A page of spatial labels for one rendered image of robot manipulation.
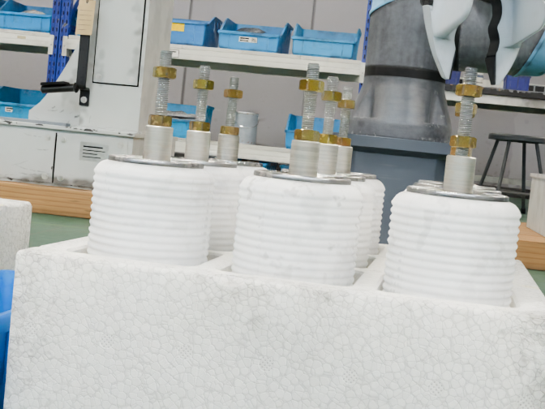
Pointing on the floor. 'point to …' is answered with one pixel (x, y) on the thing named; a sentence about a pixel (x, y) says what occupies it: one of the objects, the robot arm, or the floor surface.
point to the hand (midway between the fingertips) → (468, 64)
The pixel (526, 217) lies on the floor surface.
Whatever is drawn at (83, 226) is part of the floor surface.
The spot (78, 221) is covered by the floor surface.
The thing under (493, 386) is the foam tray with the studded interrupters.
